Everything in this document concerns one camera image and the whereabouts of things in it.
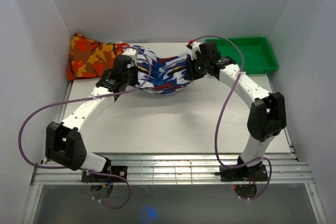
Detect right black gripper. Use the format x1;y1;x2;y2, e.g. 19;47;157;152
184;55;208;81

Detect blue white patterned trousers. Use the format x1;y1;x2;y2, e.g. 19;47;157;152
136;45;193;94

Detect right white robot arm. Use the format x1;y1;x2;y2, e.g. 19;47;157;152
185;40;287;180

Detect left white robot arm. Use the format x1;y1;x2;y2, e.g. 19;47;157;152
45;49;139;182

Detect orange camouflage folded trousers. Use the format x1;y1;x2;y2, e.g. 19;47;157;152
67;33;129;81

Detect green plastic tray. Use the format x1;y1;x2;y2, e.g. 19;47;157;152
205;37;279;74

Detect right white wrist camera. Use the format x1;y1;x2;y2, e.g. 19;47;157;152
187;40;201;60

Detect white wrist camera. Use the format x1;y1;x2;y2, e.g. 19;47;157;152
187;40;201;60
122;47;138;62

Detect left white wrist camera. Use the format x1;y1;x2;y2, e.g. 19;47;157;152
122;47;138;62

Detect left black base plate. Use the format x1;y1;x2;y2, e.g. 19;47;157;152
81;166;128;184

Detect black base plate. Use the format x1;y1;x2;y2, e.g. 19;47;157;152
215;164;268;182
81;166;128;184

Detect aluminium rail frame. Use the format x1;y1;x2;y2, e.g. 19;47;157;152
22;129;328;223

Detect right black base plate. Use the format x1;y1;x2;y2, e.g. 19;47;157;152
215;164;268;182

